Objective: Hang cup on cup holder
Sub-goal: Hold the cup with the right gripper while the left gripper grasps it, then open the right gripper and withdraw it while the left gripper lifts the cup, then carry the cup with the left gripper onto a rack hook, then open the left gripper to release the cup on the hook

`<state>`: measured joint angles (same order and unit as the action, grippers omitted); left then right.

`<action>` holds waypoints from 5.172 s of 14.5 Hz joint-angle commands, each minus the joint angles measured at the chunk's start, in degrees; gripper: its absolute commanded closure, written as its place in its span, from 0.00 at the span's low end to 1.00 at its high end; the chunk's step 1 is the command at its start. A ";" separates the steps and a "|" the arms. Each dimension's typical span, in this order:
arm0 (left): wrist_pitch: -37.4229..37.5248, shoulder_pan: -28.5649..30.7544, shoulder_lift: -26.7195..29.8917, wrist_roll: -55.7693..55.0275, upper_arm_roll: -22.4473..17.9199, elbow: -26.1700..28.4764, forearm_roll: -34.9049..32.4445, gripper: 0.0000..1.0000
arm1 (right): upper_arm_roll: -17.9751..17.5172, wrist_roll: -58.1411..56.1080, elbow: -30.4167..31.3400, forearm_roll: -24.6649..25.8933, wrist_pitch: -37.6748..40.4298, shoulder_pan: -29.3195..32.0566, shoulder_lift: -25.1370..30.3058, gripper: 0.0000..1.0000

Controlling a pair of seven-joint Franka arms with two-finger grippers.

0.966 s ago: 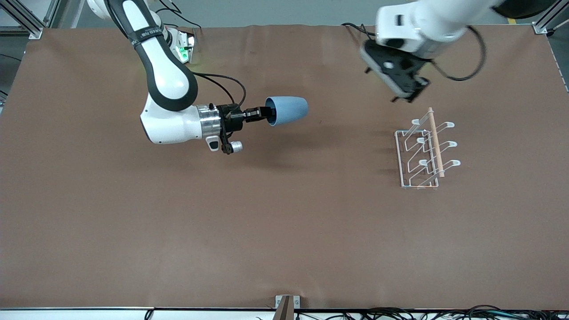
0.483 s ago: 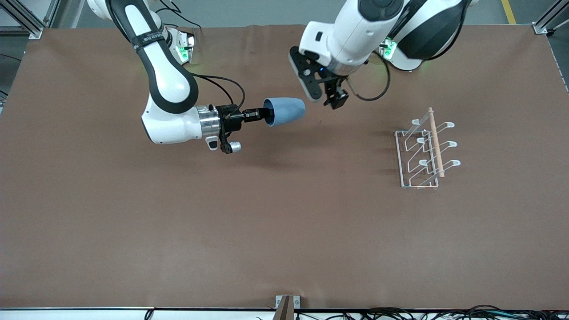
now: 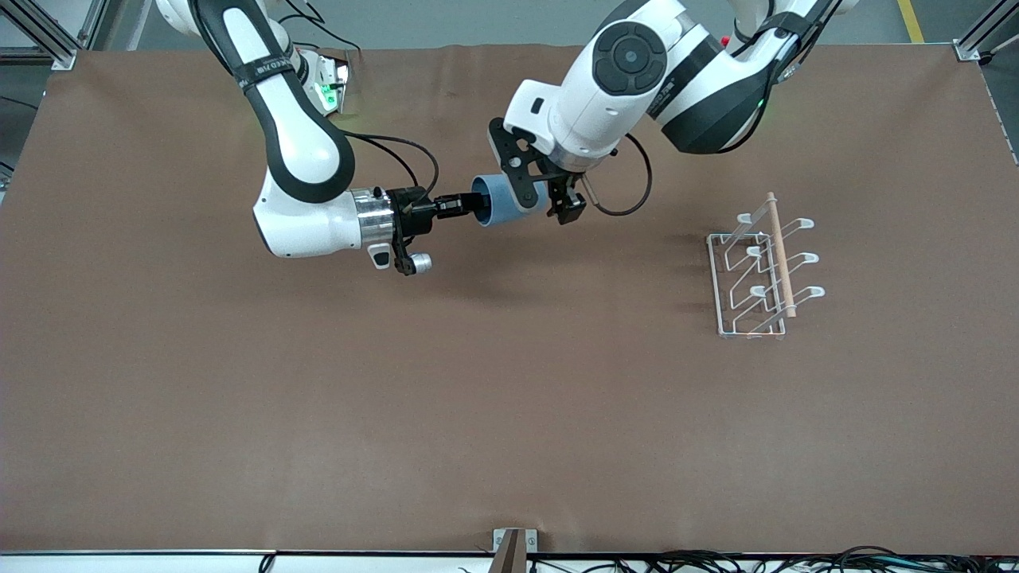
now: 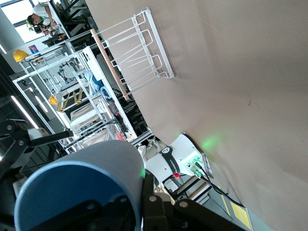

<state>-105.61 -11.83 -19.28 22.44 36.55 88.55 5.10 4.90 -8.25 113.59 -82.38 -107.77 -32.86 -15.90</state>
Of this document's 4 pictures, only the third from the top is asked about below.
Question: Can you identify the light blue plastic cup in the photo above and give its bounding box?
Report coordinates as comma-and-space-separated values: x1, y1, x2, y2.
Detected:
471, 173, 552, 228

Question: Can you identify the brown table cover mat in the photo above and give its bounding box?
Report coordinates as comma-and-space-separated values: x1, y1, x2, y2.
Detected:
0, 41, 1019, 556

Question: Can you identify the white wire cup holder rack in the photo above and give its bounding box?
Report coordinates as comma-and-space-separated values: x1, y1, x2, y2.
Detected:
706, 191, 826, 341

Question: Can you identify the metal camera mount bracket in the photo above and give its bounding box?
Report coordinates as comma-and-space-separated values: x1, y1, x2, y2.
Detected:
492, 528, 538, 573

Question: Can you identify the aluminium frame post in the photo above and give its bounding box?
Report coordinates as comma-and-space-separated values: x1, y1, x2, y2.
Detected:
953, 0, 1019, 64
0, 0, 108, 71

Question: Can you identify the black cable bundle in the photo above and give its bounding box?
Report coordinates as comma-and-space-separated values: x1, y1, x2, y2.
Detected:
458, 546, 1019, 573

